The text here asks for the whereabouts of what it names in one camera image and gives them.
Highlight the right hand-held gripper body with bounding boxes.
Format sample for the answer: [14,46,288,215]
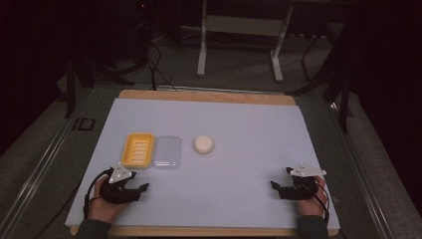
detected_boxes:
[279,161,327,201]

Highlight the person's left hand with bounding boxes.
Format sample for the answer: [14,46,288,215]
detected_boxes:
[87,178,131,224]

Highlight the round white soap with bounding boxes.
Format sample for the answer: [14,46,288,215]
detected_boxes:
[193,134,214,155]

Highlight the black floor cables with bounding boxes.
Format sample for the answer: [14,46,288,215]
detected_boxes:
[144,41,179,92]

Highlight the white metal stand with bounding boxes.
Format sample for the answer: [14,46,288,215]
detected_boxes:
[196,0,295,84]

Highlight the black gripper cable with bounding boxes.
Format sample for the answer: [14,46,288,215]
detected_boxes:
[310,183,331,227]
[83,167,114,220]

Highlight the yellow soap dish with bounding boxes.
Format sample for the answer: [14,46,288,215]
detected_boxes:
[120,131,156,170]

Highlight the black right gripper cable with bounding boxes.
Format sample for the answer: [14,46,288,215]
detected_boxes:
[310,183,331,227]

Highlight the person's right hand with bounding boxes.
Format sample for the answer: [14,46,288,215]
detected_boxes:
[296,175,328,218]

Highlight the wooden table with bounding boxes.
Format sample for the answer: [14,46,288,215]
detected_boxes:
[69,89,340,238]

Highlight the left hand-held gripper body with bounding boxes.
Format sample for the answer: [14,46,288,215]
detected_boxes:
[99,162,142,205]

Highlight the metal floor rail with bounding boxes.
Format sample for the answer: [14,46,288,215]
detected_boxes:
[0,87,95,239]
[325,99,396,239]

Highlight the white table mat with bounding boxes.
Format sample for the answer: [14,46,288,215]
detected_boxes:
[64,97,341,231]

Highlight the black metal stand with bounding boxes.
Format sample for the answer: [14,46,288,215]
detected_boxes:
[64,54,135,120]
[286,23,353,134]

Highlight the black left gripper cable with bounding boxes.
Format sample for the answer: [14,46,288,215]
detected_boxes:
[83,167,114,220]

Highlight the clear plastic container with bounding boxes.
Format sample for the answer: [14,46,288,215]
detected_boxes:
[152,135,183,169]

